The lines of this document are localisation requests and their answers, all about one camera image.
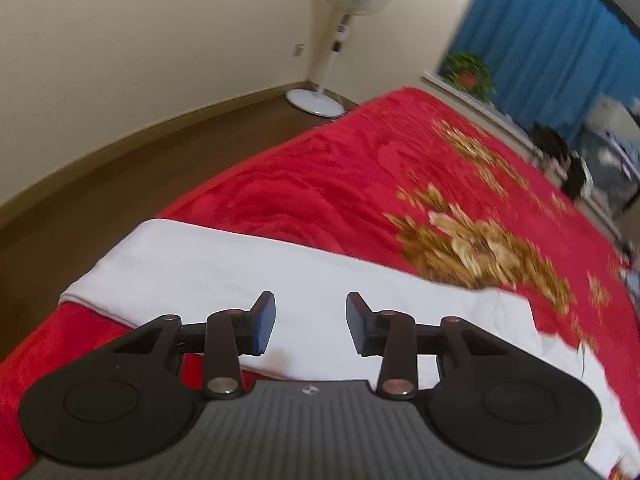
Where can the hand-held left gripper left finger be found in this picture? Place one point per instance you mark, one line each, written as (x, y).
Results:
(265, 321)

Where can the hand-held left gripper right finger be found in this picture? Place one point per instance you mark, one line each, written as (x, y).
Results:
(356, 323)

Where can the white small garment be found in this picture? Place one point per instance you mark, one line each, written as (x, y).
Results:
(200, 265)

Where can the red floral blanket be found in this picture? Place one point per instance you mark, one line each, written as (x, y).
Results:
(325, 185)

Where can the small black container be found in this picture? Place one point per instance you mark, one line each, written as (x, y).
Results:
(576, 179)

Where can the black bag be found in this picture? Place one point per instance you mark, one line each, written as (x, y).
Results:
(549, 144)

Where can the potted green plant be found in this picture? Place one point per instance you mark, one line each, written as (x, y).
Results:
(469, 74)

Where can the white standing fan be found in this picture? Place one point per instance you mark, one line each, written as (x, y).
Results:
(330, 45)

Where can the clear plastic storage box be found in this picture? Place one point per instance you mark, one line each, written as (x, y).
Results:
(612, 160)

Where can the blue curtain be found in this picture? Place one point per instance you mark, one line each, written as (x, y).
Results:
(545, 35)

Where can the wall power outlet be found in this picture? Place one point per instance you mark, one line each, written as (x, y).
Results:
(298, 50)

